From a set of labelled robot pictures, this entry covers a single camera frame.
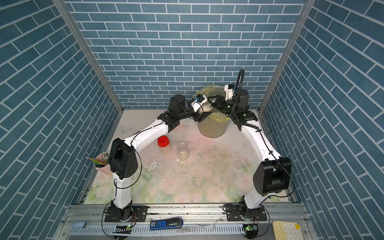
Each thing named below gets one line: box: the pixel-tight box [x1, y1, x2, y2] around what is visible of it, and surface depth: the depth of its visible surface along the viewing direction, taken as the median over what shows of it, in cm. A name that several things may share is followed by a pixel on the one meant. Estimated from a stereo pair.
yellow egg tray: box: [272, 220, 305, 240], surface depth 69 cm
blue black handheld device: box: [149, 218, 184, 230], surface depth 69 cm
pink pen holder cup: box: [93, 153, 113, 176], surface depth 81 cm
